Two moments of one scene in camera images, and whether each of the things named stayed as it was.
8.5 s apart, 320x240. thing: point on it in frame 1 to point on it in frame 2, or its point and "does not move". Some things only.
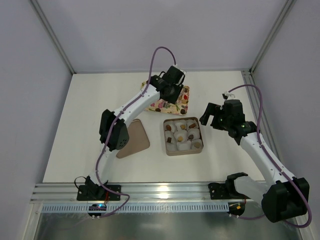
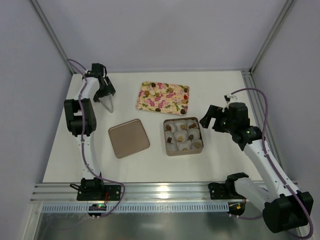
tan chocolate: [197, 145] does not move
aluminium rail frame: [145, 193] does not move
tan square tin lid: [138, 141] does not move
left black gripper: [176, 90] to [105, 91]
